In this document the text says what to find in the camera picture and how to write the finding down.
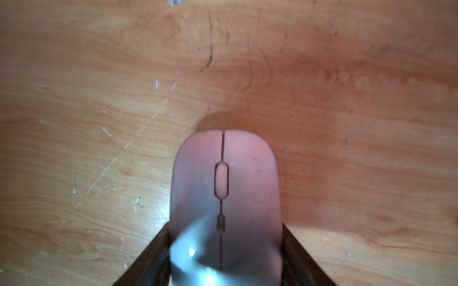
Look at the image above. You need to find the white pink computer mouse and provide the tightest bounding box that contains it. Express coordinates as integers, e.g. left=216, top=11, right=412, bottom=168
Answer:
left=169, top=130, right=283, bottom=286

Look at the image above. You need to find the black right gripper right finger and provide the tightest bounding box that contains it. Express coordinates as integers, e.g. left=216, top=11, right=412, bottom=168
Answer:
left=281, top=224, right=337, bottom=286

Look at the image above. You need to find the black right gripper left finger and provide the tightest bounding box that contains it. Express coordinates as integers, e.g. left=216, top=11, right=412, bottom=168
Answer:
left=113, top=223, right=171, bottom=286

